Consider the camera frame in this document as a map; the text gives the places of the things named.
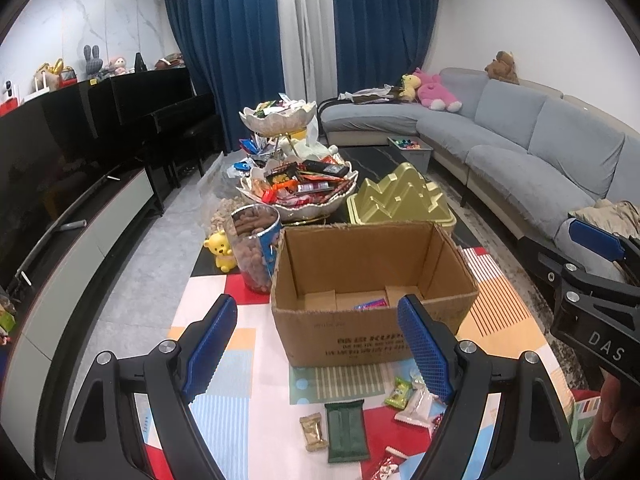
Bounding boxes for pile of assorted snack packets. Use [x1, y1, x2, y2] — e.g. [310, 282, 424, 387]
[242, 155, 357, 206]
[247, 95, 316, 118]

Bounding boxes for pile of clothes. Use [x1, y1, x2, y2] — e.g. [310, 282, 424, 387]
[339, 85, 406, 106]

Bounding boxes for white two-tier snack stand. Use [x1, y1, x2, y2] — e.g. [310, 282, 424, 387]
[236, 100, 360, 223]

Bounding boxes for dark green snack packet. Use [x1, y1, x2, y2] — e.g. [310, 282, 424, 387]
[324, 399, 370, 463]

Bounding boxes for grey patterned rug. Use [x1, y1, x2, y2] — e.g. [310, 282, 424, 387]
[425, 170, 591, 391]

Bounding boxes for beige quilted jacket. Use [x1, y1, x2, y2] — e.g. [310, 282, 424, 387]
[567, 199, 640, 281]

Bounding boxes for red white snack packet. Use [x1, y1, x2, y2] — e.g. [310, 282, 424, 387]
[367, 447, 408, 480]

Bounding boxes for yellow bear toy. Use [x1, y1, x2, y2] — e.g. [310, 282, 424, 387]
[202, 230, 238, 273]

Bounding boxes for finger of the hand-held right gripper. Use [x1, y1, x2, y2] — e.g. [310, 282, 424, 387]
[567, 217, 640, 286]
[520, 236, 571, 291]

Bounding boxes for colourful toy boxes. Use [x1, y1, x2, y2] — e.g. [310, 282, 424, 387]
[0, 290, 18, 346]

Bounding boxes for light green snack packet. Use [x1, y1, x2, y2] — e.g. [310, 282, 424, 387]
[384, 377, 412, 408]

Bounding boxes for grey television cabinet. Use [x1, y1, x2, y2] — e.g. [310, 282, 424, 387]
[0, 167, 166, 461]

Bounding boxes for grey storage bin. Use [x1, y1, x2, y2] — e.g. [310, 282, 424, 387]
[387, 136, 435, 173]

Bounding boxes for black upright piano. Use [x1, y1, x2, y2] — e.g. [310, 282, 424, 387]
[75, 66, 223, 216]

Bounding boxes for clear jar gold lid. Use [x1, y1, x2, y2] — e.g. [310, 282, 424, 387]
[346, 161, 457, 233]

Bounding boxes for blue curtain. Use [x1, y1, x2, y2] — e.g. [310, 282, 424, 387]
[330, 0, 443, 98]
[162, 0, 287, 153]

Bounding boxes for white router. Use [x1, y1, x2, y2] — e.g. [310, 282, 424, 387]
[25, 72, 61, 98]

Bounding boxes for grey sectional sofa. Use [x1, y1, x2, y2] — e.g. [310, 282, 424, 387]
[320, 67, 640, 281]

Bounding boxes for grey rabbit plush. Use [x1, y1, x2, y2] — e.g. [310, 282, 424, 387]
[82, 44, 103, 80]

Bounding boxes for clear bag of nuts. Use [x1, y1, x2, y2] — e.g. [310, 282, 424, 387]
[202, 197, 241, 241]

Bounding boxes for person's right hand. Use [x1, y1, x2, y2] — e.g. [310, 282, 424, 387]
[589, 374, 640, 463]

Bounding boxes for brown plush toy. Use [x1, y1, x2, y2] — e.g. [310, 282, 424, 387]
[484, 51, 521, 85]

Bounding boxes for black flat television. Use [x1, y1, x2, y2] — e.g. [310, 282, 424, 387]
[0, 80, 151, 306]

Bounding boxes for clear jar of nuts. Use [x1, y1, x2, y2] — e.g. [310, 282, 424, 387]
[225, 204, 282, 295]

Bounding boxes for white sheer curtain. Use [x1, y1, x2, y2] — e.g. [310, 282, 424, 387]
[275, 0, 341, 106]

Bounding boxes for clear cookie packet red print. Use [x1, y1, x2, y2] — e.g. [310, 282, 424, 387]
[394, 387, 437, 428]

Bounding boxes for pink plush toy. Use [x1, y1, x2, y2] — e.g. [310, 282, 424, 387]
[411, 67, 463, 112]

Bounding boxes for clear plastic bag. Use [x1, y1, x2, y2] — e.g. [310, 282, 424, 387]
[200, 157, 241, 201]

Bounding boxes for brown cardboard box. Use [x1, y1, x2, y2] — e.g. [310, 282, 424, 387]
[270, 221, 481, 368]

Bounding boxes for colourful patchwork tablecloth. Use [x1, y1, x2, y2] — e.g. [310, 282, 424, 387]
[135, 245, 601, 480]

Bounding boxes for gold snack packet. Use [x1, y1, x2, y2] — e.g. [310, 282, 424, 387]
[299, 412, 330, 453]

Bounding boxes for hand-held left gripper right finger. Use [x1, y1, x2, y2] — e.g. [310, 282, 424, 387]
[396, 294, 583, 480]

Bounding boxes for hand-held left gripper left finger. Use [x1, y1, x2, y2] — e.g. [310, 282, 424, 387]
[55, 294, 238, 480]

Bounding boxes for gold figurine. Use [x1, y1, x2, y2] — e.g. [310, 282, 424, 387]
[35, 59, 66, 81]

